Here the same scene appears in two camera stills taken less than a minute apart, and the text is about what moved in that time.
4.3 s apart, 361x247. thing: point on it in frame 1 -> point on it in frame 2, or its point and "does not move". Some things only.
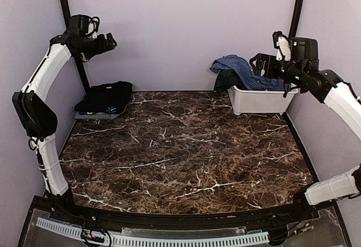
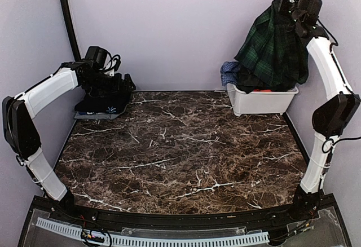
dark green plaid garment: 227,79 -> 276,54
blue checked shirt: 252,80 -> 228,73
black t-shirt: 111,97 does not move
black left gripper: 102,47 -> 118,88
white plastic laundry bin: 255,101 does not move
